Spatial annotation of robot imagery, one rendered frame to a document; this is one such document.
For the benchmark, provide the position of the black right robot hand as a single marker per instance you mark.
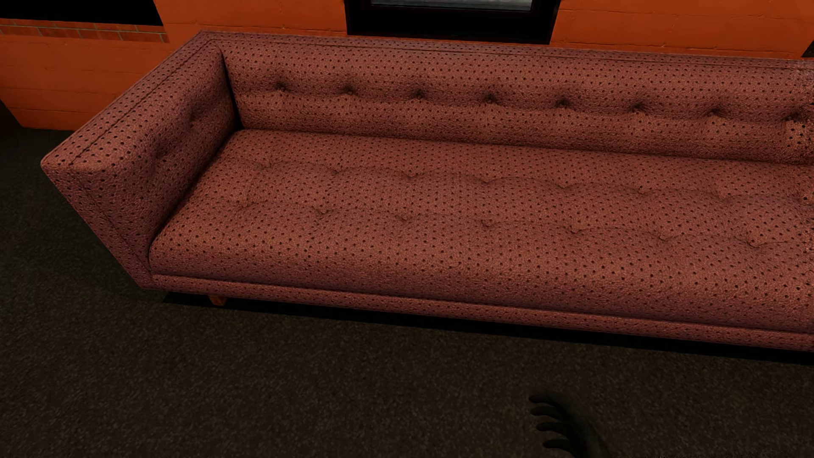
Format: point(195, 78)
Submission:
point(569, 427)

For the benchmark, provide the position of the red dotted tufted sofa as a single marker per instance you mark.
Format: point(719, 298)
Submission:
point(445, 222)

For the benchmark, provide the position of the wooden sofa leg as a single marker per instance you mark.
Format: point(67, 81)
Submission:
point(217, 300)

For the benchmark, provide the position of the black framed window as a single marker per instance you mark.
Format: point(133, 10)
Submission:
point(453, 22)

